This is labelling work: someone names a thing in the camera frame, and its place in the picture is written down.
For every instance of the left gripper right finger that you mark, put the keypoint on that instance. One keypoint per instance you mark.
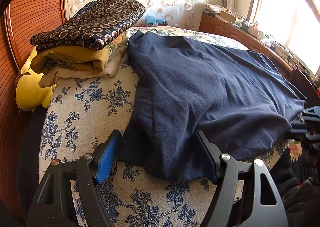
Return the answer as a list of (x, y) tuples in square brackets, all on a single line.
[(245, 195)]

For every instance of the navy blue t-shirt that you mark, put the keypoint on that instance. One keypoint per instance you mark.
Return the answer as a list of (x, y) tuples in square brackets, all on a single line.
[(237, 98)]

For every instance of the pink bottle on cabinet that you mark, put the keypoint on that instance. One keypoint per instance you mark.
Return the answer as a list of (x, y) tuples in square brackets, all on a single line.
[(253, 29)]

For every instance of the yellow plush toy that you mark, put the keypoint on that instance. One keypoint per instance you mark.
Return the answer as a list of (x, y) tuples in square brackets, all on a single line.
[(28, 93)]

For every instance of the long wooden cabinet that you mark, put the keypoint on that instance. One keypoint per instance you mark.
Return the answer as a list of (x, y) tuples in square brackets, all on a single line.
[(210, 24)]

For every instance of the cardboard box on cabinet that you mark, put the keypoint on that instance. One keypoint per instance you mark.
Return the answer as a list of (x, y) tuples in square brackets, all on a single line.
[(229, 18)]

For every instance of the cream folded cloth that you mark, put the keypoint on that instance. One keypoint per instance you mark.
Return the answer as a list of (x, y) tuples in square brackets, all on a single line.
[(109, 70)]

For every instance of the mustard yellow folded cloth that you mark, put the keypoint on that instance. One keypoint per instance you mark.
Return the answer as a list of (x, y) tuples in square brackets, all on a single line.
[(75, 57)]

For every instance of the dark circle-patterned folded cloth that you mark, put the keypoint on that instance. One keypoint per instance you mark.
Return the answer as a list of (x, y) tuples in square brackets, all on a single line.
[(94, 26)]

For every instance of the small blue toy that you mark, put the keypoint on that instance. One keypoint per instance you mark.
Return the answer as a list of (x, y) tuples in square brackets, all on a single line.
[(153, 21)]

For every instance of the wooden louvered wardrobe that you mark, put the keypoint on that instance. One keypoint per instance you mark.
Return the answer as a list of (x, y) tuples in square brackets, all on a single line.
[(20, 19)]

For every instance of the window with wooden frame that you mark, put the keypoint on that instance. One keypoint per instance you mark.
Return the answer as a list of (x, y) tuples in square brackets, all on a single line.
[(293, 25)]

